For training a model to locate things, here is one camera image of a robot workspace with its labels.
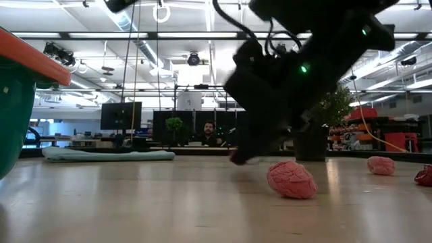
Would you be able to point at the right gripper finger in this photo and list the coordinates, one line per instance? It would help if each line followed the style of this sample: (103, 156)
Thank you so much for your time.
(271, 141)
(248, 148)

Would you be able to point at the large pale pink raspberry toy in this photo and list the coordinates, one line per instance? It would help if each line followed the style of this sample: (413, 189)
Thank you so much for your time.
(292, 179)

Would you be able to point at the small pale pink raspberry toy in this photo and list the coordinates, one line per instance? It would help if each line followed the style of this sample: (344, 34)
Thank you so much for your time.
(380, 165)

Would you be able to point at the dark red berry toy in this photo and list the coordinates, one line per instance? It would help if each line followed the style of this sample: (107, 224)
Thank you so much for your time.
(424, 175)

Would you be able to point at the red-orange container lid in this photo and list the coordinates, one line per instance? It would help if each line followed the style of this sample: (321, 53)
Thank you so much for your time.
(33, 57)

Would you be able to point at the green plastic tupperware container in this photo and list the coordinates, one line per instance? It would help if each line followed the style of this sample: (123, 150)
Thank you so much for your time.
(13, 118)

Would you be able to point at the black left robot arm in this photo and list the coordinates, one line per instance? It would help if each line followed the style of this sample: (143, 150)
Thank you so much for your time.
(118, 4)

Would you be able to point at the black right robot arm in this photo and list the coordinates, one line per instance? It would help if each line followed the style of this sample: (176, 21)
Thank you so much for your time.
(337, 20)

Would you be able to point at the black partition panels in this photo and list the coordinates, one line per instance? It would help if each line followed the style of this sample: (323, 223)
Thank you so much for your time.
(224, 118)

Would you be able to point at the person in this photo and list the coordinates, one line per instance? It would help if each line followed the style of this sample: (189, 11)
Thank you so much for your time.
(209, 130)

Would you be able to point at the green potted plant black pot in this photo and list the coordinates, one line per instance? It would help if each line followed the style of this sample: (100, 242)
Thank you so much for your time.
(334, 108)

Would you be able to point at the small round background plant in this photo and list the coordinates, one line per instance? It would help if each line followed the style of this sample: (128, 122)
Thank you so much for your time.
(174, 124)

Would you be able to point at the black round ceiling fixture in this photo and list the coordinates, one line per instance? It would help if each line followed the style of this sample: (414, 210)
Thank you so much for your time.
(193, 59)

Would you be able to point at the black background monitor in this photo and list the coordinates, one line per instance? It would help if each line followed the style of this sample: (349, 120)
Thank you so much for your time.
(121, 116)

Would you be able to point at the light blue folded cloth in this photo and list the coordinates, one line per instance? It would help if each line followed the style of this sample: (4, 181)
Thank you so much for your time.
(108, 156)

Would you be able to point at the black ceiling equipment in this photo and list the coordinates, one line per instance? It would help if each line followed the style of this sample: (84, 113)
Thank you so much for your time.
(59, 54)

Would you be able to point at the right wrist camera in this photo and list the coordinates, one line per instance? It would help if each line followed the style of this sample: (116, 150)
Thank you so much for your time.
(248, 54)

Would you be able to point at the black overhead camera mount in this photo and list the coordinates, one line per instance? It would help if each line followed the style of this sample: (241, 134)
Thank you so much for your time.
(281, 49)

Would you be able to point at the black metal frame rig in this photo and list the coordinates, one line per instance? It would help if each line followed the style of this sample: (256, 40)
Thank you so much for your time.
(200, 86)

